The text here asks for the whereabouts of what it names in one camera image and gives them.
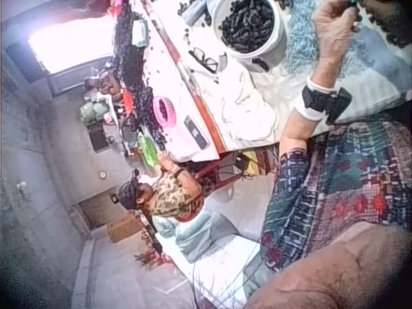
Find white bracelet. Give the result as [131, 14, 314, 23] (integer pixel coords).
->
[306, 76, 337, 95]

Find white crumpled cloth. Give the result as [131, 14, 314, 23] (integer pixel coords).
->
[221, 54, 281, 144]

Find black power adapter with cables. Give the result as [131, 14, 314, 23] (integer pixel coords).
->
[234, 152, 259, 177]

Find white bucket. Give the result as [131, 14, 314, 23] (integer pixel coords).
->
[211, 0, 288, 64]

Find black pieces filling bucket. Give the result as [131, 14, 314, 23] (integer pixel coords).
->
[218, 0, 276, 54]

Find black eyeglasses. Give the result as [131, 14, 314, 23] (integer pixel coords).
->
[188, 47, 220, 75]

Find long pile of black pieces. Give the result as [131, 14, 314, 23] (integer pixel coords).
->
[111, 3, 169, 153]

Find pink basket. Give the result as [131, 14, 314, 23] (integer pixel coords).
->
[152, 95, 178, 127]

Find white sack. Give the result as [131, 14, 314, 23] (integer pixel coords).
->
[179, 234, 275, 304]

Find heap of green bags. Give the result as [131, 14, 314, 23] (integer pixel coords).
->
[79, 100, 111, 124]

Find blue and white cloth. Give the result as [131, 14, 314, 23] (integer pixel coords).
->
[339, 25, 412, 115]

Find teal and white box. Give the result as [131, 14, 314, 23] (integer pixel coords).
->
[133, 19, 150, 48]

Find black wrist band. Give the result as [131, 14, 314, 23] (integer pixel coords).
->
[301, 84, 353, 126]

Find heap of black pieces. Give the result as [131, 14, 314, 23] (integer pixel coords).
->
[360, 0, 412, 50]

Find light blue shaggy mat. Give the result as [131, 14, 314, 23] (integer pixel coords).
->
[279, 0, 324, 79]

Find person's left hand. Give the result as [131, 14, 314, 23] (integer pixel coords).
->
[311, 0, 363, 77]

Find bright window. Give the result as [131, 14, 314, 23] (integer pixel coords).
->
[28, 15, 117, 75]

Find cardboard box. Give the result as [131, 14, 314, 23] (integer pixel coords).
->
[107, 213, 144, 244]

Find few loose black pieces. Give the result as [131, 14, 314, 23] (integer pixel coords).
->
[250, 57, 270, 73]

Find black box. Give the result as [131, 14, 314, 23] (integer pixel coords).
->
[88, 123, 108, 153]

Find green plastic container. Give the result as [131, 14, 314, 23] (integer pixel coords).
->
[137, 131, 162, 169]

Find black phone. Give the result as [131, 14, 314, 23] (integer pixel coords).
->
[183, 115, 209, 150]

